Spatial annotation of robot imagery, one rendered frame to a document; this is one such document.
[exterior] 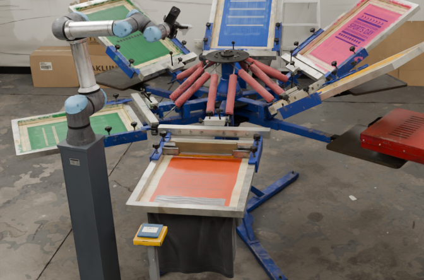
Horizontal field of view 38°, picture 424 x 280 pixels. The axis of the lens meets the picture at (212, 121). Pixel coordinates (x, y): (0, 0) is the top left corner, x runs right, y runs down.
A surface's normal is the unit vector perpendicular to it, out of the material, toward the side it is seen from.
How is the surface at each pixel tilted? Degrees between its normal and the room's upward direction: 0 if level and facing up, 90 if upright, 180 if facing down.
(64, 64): 90
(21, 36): 90
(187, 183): 0
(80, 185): 90
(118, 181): 0
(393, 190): 0
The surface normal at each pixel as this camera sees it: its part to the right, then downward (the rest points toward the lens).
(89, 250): -0.37, 0.38
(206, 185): -0.04, -0.92
